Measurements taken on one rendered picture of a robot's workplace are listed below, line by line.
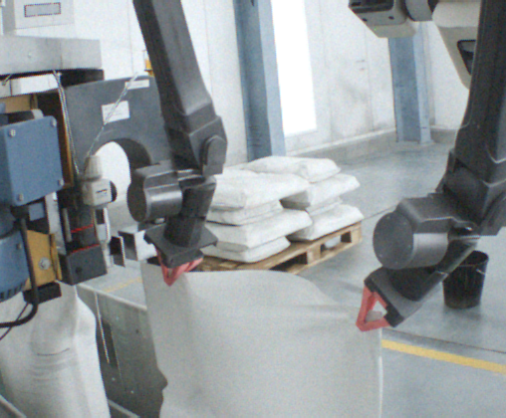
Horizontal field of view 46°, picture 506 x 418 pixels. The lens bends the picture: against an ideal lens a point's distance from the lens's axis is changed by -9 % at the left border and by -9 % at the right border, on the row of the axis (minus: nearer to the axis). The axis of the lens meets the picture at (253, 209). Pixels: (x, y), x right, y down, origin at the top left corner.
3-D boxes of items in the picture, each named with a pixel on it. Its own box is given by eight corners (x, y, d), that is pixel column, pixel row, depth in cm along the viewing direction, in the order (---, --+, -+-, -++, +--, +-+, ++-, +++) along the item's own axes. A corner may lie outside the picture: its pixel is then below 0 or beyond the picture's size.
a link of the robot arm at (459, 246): (494, 239, 66) (469, 199, 69) (459, 241, 62) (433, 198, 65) (456, 276, 70) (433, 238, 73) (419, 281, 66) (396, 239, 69)
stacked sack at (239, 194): (316, 192, 415) (314, 169, 412) (244, 216, 369) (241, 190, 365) (266, 187, 444) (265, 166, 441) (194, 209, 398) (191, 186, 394)
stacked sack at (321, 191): (365, 191, 461) (364, 171, 458) (307, 212, 414) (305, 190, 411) (317, 187, 491) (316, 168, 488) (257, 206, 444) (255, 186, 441)
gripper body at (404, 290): (359, 283, 71) (396, 243, 66) (401, 258, 78) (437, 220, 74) (393, 326, 69) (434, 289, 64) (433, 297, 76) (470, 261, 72)
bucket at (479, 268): (495, 296, 332) (497, 252, 326) (474, 315, 311) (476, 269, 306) (450, 289, 353) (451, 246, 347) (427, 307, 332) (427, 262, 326)
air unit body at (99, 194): (125, 247, 104) (112, 153, 100) (102, 254, 100) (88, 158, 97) (110, 243, 107) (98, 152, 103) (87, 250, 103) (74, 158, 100)
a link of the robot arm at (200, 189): (226, 181, 91) (205, 159, 94) (186, 187, 87) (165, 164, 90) (214, 220, 95) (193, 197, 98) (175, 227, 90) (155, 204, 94)
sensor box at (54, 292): (62, 297, 102) (60, 283, 102) (33, 307, 98) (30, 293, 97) (52, 292, 105) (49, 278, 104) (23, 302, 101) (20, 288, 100)
